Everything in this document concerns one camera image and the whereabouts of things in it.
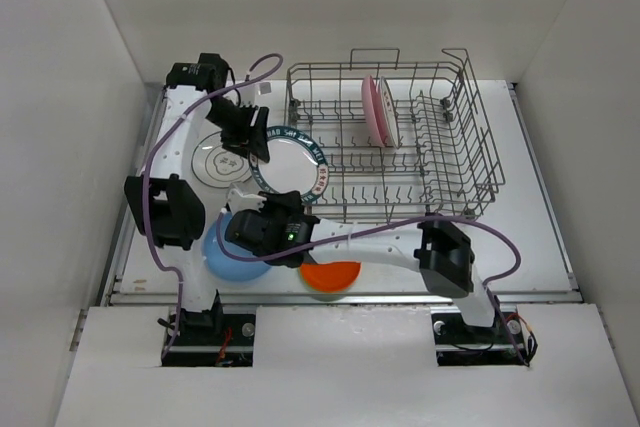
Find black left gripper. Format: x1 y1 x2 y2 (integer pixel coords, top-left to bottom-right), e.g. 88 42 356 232
205 98 267 163

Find white plate dark patterned rim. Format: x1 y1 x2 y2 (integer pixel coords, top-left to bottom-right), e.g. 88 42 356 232
249 126 330 204

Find white plate green rim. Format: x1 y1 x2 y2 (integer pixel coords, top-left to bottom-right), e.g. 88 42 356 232
191 132 251 188

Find blue plate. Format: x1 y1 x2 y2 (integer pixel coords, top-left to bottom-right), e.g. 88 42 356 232
201 214 271 284

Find pink plate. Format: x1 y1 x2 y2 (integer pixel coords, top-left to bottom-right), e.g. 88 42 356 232
361 75 387 148

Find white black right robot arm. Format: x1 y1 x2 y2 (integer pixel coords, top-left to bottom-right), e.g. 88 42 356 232
221 188 500 341

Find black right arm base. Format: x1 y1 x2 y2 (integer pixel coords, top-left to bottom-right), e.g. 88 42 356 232
432 311 539 367

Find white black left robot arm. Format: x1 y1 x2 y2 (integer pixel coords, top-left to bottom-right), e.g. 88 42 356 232
124 53 283 344

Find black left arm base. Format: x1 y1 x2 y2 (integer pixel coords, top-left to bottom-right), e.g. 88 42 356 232
161 313 256 368

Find white plate orange sunburst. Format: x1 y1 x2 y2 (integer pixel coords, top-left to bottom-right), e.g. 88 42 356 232
378 77 400 148

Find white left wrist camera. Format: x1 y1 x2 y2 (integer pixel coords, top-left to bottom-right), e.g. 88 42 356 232
241 70 272 107

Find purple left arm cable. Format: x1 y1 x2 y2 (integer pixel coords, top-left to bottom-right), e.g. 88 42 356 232
141 53 284 366

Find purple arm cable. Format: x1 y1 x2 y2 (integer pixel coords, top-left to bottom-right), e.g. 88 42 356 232
141 53 284 366
217 206 531 366

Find grey wire dish rack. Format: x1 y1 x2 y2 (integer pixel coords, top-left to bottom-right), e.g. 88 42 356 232
284 48 505 224

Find aluminium front rail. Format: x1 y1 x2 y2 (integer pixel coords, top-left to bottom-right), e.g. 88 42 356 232
100 290 584 306

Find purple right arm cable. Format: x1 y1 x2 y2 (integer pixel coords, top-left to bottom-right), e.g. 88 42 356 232
217 206 531 366

